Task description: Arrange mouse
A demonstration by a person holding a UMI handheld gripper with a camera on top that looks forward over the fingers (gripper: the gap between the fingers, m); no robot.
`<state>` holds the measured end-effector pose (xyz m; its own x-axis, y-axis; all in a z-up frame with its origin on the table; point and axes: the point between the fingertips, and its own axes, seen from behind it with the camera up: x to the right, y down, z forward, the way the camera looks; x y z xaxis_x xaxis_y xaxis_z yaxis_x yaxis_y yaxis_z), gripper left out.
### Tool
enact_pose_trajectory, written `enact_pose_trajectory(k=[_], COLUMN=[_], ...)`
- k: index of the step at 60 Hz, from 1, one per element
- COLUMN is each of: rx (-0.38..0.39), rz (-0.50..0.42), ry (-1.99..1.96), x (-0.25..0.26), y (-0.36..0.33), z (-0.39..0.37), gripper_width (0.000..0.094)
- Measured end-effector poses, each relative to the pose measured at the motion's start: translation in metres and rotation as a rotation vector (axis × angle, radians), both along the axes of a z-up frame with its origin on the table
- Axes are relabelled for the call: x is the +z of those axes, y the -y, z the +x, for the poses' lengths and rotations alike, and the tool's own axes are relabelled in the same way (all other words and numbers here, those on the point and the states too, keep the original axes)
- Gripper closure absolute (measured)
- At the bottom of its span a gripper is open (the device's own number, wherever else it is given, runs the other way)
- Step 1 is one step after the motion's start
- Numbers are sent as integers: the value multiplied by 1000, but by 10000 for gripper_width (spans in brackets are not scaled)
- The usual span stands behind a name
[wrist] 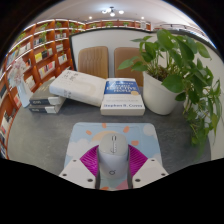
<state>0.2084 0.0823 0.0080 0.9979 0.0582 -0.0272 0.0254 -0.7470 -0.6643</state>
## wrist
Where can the pastel cloud print mouse pad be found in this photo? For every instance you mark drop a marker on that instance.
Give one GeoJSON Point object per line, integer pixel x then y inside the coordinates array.
{"type": "Point", "coordinates": [83, 136]}

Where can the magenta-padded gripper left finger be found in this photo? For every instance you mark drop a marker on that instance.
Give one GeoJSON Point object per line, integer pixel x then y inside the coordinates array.
{"type": "Point", "coordinates": [75, 171]}

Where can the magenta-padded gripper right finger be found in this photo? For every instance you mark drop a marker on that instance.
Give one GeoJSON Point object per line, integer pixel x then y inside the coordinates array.
{"type": "Point", "coordinates": [150, 171]}

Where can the green plant in white pot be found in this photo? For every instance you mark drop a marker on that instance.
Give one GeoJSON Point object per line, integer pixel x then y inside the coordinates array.
{"type": "Point", "coordinates": [160, 96]}

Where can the multi-bulb ceiling lamp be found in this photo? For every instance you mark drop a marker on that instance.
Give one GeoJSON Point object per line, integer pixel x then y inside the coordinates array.
{"type": "Point", "coordinates": [112, 12]}

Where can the window with light curtains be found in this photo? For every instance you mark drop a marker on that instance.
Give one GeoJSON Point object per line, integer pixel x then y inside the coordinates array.
{"type": "Point", "coordinates": [186, 31]}

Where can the blue and white book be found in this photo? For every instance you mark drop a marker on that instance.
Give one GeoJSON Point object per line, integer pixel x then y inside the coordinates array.
{"type": "Point", "coordinates": [121, 100]}

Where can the white computer mouse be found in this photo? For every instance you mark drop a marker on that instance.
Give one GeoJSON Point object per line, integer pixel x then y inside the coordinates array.
{"type": "Point", "coordinates": [112, 158]}

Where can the white cover book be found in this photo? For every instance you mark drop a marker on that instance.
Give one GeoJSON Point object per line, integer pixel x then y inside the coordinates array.
{"type": "Point", "coordinates": [80, 86]}

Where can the brown upholstered chair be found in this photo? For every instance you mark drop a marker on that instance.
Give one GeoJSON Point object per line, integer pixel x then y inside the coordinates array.
{"type": "Point", "coordinates": [93, 61]}
{"type": "Point", "coordinates": [125, 56]}

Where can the large orange bookshelf unit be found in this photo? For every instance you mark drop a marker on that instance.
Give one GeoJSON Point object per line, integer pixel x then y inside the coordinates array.
{"type": "Point", "coordinates": [40, 56]}

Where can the long orange shelf with plants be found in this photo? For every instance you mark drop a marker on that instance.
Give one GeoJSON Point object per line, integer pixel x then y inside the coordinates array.
{"type": "Point", "coordinates": [116, 24]}

